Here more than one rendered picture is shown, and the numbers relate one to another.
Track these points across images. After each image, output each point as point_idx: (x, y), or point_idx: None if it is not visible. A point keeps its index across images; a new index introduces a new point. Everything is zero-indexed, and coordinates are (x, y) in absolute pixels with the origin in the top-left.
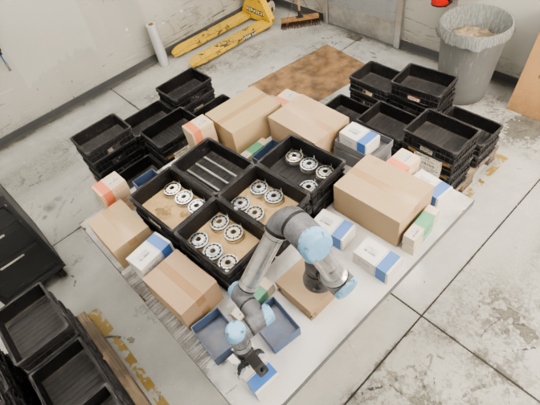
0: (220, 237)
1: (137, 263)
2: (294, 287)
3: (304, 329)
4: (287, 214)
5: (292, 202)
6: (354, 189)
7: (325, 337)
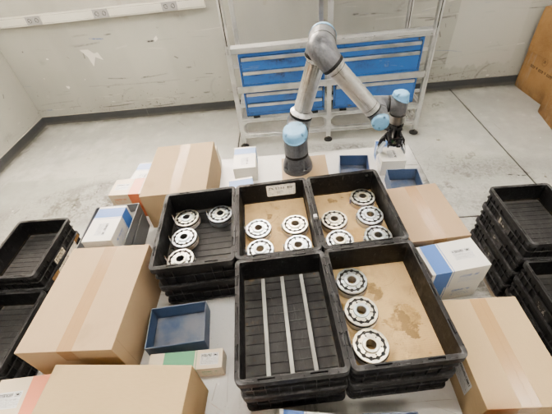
0: (349, 232)
1: (473, 247)
2: (319, 172)
3: (333, 166)
4: (325, 32)
5: (248, 218)
6: (199, 176)
7: (325, 157)
